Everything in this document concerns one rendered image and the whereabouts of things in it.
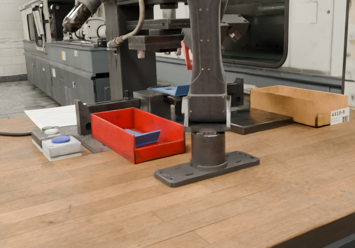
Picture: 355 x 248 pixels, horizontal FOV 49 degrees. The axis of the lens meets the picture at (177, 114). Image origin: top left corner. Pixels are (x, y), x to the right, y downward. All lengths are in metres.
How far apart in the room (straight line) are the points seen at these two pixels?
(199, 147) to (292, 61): 0.99
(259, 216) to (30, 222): 0.32
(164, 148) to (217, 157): 0.15
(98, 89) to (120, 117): 3.19
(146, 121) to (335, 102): 0.51
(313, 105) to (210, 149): 0.42
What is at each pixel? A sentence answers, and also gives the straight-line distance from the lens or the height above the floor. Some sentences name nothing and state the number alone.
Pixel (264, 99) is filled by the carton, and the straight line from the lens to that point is 1.16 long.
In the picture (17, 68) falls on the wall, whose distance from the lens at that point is 10.26.
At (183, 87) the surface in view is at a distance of 1.02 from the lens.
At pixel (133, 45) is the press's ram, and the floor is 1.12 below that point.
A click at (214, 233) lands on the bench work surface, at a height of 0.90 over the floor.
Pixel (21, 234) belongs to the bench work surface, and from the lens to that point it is 0.59.
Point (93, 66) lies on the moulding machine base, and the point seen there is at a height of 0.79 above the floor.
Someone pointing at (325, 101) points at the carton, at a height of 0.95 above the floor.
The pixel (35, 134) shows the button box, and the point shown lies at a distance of 0.98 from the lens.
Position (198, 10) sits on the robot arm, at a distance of 0.64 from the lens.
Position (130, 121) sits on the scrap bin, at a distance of 1.03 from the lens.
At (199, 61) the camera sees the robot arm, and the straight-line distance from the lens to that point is 0.67.
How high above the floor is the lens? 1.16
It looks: 13 degrees down
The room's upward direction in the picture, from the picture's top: 2 degrees counter-clockwise
